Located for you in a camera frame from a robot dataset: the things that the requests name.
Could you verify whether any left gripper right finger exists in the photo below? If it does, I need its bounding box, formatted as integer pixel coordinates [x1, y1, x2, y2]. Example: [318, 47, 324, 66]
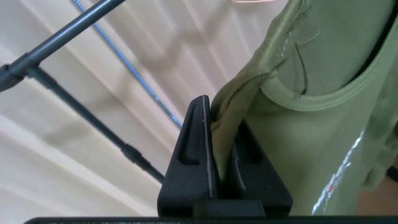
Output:
[217, 119, 294, 217]

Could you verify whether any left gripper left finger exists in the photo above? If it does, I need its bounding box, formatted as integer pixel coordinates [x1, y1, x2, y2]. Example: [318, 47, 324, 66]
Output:
[157, 95, 218, 217]

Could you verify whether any green sleeveless shirt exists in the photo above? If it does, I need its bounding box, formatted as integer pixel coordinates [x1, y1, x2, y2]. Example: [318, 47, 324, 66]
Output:
[210, 0, 398, 216]

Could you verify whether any black clothes rack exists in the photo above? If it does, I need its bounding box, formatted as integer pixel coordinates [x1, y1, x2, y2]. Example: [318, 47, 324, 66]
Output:
[0, 0, 165, 184]

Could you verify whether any pink clothes hanger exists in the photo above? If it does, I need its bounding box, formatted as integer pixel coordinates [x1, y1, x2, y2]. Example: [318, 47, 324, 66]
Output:
[231, 0, 279, 4]

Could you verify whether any beige curtain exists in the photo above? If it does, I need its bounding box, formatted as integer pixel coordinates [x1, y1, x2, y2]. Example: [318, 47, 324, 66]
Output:
[0, 0, 293, 218]

